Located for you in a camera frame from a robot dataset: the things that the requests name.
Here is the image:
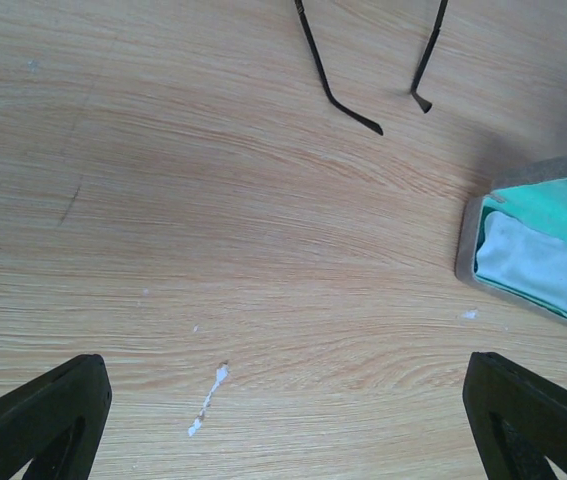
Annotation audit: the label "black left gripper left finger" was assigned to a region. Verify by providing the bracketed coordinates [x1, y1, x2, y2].
[0, 354, 112, 479]

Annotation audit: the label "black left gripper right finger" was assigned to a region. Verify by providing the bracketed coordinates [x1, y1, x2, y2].
[464, 352, 567, 479]

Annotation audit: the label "grey sunglasses case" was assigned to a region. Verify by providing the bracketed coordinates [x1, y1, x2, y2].
[455, 156, 567, 321]

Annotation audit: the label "light blue cleaning cloth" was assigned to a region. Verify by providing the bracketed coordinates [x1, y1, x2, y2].
[476, 211, 567, 317]

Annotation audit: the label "dark aviator sunglasses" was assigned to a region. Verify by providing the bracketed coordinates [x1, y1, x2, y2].
[294, 0, 449, 136]

